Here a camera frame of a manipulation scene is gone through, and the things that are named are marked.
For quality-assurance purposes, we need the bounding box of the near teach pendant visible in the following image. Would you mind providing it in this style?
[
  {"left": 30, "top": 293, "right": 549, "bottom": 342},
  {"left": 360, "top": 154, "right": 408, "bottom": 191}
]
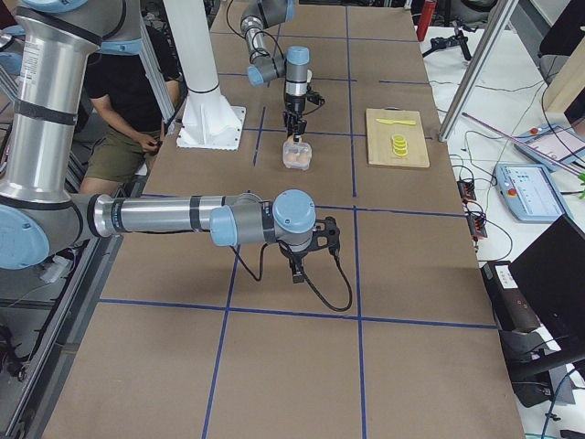
[{"left": 495, "top": 163, "right": 570, "bottom": 223}]

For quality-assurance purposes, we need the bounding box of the clear plastic egg box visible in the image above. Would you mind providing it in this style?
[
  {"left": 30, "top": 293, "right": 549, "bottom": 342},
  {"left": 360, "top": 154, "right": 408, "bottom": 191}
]
[{"left": 282, "top": 140, "right": 312, "bottom": 171}]

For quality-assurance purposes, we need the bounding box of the seated person black shirt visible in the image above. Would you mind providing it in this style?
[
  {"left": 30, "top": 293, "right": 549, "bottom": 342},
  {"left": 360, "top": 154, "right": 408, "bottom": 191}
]
[{"left": 79, "top": 53, "right": 164, "bottom": 195}]

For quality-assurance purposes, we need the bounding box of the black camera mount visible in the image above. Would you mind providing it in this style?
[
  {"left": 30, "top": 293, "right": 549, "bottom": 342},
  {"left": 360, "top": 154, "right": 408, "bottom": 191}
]
[{"left": 422, "top": 26, "right": 476, "bottom": 61}]

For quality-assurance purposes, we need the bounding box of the bamboo cutting board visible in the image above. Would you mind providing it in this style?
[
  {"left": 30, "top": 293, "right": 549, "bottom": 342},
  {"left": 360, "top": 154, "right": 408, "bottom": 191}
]
[{"left": 366, "top": 108, "right": 430, "bottom": 168}]

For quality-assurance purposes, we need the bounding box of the yellow plastic knife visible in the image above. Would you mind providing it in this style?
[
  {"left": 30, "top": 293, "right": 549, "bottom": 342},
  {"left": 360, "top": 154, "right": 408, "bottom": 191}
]
[{"left": 376, "top": 118, "right": 417, "bottom": 126}]

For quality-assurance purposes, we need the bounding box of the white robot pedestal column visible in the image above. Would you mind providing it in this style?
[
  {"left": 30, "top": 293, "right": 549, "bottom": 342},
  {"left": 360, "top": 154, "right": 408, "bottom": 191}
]
[{"left": 165, "top": 0, "right": 246, "bottom": 151}]

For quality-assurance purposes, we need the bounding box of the teach pendant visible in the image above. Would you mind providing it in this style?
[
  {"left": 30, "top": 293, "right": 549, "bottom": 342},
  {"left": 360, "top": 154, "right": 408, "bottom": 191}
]
[
  {"left": 515, "top": 123, "right": 584, "bottom": 172},
  {"left": 495, "top": 163, "right": 570, "bottom": 223}
]

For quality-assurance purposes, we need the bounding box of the far teach pendant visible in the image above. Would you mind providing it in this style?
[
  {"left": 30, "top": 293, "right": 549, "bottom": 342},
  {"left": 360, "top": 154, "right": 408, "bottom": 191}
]
[{"left": 515, "top": 123, "right": 584, "bottom": 172}]

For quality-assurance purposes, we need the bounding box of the aluminium frame post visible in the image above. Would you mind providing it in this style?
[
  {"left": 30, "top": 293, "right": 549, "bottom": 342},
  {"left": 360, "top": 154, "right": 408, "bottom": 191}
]
[{"left": 438, "top": 0, "right": 518, "bottom": 142}]

